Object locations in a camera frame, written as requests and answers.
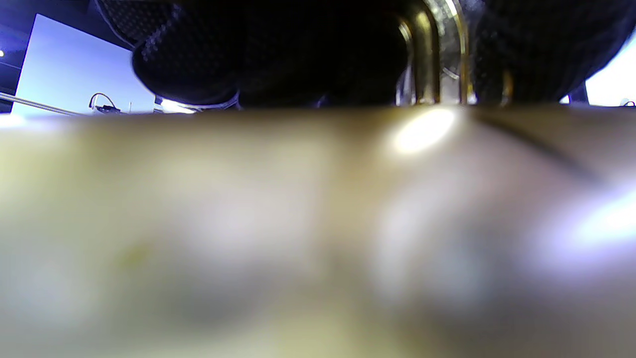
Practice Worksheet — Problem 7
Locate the person's left hand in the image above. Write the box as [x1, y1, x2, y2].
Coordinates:
[94, 0, 636, 108]

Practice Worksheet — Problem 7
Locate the yellow plastic pitcher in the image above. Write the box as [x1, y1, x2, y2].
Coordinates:
[0, 0, 636, 358]

